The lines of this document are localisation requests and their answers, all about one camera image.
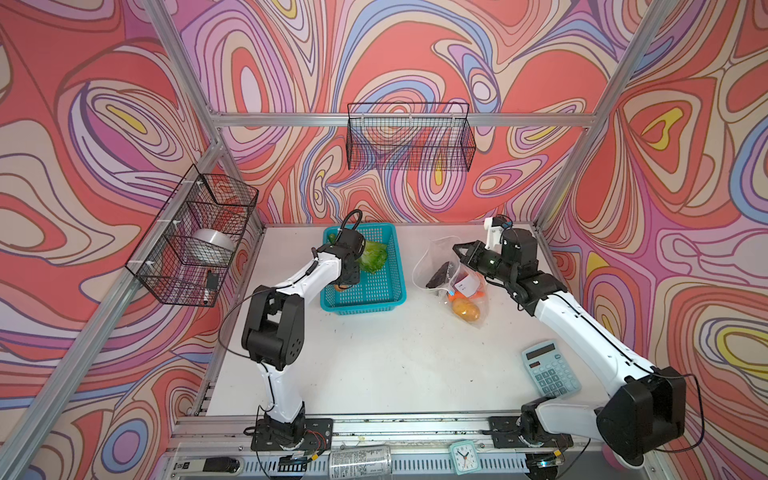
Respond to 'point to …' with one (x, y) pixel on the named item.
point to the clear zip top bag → (464, 292)
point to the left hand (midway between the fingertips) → (348, 273)
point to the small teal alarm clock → (465, 457)
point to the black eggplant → (439, 276)
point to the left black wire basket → (187, 254)
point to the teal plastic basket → (381, 291)
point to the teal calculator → (550, 370)
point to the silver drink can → (360, 463)
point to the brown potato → (466, 309)
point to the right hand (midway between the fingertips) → (453, 252)
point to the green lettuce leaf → (373, 257)
